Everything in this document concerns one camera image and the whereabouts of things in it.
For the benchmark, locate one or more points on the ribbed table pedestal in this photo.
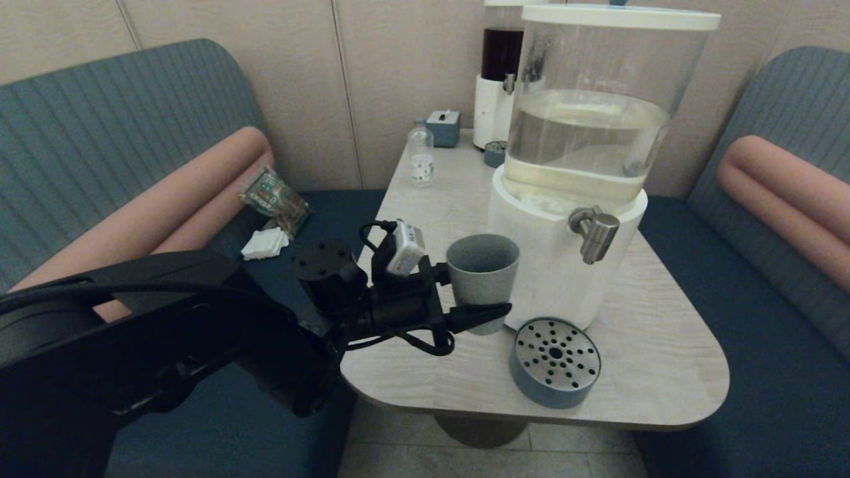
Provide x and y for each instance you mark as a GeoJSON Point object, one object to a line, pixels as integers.
{"type": "Point", "coordinates": [481, 431]}

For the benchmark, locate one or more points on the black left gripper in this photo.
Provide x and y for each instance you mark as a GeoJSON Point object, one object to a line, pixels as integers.
{"type": "Point", "coordinates": [405, 302]}

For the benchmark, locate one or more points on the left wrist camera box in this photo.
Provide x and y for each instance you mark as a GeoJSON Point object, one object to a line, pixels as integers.
{"type": "Point", "coordinates": [405, 249]}

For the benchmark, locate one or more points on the small blue box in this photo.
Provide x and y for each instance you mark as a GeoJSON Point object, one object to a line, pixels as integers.
{"type": "Point", "coordinates": [443, 129]}

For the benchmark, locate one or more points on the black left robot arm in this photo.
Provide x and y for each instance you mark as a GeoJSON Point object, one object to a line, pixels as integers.
{"type": "Point", "coordinates": [166, 332]}

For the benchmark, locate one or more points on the blue perforated drip tray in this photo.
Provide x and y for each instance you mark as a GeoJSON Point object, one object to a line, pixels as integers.
{"type": "Point", "coordinates": [554, 362]}

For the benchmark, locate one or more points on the dark drink dispenser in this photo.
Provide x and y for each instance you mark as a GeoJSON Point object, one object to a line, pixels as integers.
{"type": "Point", "coordinates": [501, 66]}

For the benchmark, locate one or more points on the grey-blue plastic cup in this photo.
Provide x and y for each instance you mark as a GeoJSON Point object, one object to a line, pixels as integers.
{"type": "Point", "coordinates": [483, 279]}

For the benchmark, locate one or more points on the large clear water dispenser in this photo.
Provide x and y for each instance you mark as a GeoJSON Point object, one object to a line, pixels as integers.
{"type": "Point", "coordinates": [584, 133]}

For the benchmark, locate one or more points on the small blue drip tray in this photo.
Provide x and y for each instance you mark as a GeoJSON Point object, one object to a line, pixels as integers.
{"type": "Point", "coordinates": [495, 154]}

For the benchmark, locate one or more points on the teal bench with snack packet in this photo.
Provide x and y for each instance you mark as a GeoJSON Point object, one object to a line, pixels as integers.
{"type": "Point", "coordinates": [99, 119]}

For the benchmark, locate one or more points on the white napkin stack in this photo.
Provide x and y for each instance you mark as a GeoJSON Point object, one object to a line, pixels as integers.
{"type": "Point", "coordinates": [265, 244]}

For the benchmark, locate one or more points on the metal dispenser tap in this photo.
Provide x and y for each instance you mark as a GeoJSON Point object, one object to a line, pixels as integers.
{"type": "Point", "coordinates": [596, 232]}

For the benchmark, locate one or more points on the teal bench without items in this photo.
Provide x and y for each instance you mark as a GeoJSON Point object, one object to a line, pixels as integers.
{"type": "Point", "coordinates": [783, 365]}

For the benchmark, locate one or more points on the small clear bottle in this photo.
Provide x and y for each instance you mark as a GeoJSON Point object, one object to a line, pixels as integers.
{"type": "Point", "coordinates": [421, 156]}

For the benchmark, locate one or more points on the short pink bolster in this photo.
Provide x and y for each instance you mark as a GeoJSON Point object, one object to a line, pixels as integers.
{"type": "Point", "coordinates": [783, 192]}

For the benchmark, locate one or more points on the long folded pink bolster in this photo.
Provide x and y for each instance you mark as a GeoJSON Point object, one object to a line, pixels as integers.
{"type": "Point", "coordinates": [172, 192]}

